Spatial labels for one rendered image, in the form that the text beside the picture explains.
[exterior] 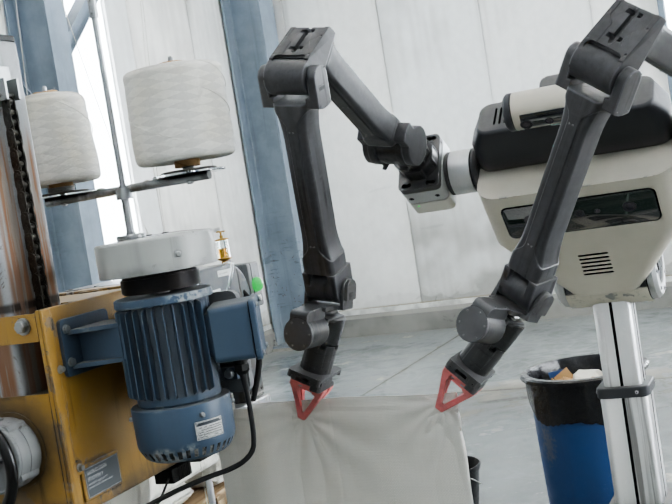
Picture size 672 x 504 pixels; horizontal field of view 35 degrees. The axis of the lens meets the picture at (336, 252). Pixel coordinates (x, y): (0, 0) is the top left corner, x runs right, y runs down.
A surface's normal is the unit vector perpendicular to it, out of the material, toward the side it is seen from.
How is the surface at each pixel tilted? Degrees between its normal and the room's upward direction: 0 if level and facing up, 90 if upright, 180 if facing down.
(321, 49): 102
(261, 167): 90
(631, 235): 130
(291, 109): 109
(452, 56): 90
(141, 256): 90
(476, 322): 75
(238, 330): 90
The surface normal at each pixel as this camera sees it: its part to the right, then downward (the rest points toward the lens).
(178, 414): 0.07, 0.07
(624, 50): -0.40, -0.42
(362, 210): -0.40, 0.11
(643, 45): 0.65, 0.50
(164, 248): 0.32, 0.00
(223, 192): 0.90, -0.12
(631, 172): -0.38, -0.68
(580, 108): -0.74, 0.21
